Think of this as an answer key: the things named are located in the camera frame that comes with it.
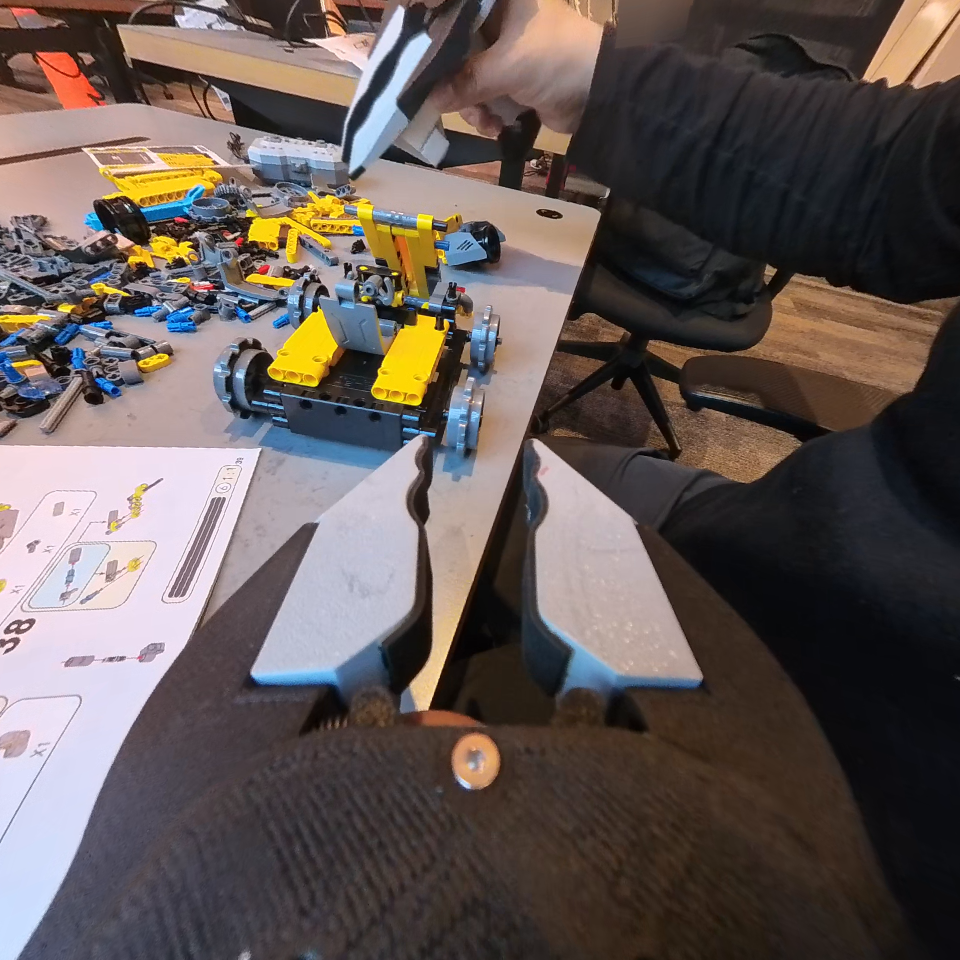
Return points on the yellow grey toy claw assembly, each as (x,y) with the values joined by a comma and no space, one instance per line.
(461,247)

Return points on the blue curved toy panel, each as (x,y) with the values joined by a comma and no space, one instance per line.
(169,211)

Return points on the person's right hand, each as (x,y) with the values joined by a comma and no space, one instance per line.
(540,67)

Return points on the person's dark torso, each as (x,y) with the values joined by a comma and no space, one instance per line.
(862,600)

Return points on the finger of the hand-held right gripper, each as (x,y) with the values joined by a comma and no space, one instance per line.
(397,105)
(375,75)

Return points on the yellow toy vehicle model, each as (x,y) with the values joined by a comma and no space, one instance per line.
(360,352)

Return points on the tan office desk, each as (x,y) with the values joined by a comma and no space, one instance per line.
(262,52)

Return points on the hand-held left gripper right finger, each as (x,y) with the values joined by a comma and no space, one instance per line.
(600,592)

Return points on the black chair armrest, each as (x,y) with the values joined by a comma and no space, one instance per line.
(787,390)

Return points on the large black toy tyre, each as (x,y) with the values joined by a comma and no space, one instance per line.
(120,217)

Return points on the pile of small building pieces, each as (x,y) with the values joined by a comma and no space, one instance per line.
(112,315)

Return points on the yellow toy frame part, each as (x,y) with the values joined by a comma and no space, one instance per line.
(165,184)

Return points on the grey toy motor hub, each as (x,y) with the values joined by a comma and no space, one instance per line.
(300,161)

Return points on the white instruction booklet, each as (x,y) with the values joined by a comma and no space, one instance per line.
(90,562)

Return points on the yellow black sticker sheet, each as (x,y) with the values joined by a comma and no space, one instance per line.
(150,156)

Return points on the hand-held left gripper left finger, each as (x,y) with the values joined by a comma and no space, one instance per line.
(352,592)

